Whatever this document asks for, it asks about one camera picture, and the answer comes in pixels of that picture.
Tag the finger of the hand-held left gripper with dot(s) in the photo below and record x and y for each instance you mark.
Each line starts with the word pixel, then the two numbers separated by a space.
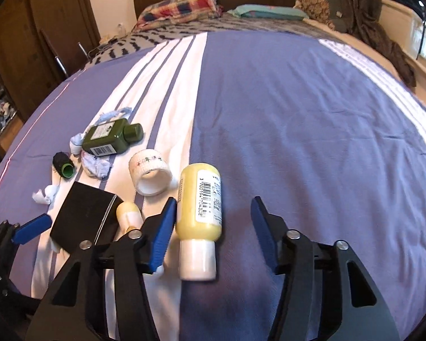
pixel 32 228

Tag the wooden wardrobe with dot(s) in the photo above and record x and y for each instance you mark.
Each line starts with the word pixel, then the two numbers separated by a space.
pixel 32 32

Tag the crumpled white tissue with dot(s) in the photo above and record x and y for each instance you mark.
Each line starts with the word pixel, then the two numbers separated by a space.
pixel 115 114
pixel 46 193
pixel 96 166
pixel 76 144

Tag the small cream bottle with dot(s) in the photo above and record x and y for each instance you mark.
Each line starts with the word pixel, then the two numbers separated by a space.
pixel 127 215

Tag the plaid pillow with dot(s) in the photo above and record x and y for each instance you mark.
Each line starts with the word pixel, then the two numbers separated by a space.
pixel 177 9

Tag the purple white striped blanket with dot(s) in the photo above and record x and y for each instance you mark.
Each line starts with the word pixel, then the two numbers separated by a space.
pixel 287 131

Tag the black thread spool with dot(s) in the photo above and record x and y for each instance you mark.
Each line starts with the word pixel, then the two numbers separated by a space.
pixel 60 161

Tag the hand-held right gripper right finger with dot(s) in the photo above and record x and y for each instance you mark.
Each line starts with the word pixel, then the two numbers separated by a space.
pixel 262 229

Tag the brown hanging cloth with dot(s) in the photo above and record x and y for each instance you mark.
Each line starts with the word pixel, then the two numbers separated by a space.
pixel 372 14

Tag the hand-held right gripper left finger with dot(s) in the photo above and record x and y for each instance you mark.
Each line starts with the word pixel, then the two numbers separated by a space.
pixel 161 238

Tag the yellow bottle with white cap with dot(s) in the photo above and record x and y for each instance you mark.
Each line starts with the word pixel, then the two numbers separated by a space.
pixel 198 220

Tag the brown patterned cushion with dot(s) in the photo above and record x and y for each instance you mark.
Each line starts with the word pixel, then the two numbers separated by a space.
pixel 317 3

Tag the chrome metal pole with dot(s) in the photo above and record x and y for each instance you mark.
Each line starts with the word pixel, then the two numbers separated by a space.
pixel 60 64

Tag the grey patterned bedsheet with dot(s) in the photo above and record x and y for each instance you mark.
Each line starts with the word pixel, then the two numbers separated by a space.
pixel 145 39

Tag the dark green bottle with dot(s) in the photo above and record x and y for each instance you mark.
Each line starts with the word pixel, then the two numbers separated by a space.
pixel 106 138

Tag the white tape roll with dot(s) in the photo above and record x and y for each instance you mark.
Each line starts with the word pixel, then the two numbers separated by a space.
pixel 146 163

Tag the black box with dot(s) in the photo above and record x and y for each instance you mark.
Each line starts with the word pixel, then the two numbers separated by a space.
pixel 81 216

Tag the teal pillow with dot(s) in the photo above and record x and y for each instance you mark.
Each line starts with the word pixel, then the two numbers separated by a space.
pixel 269 11

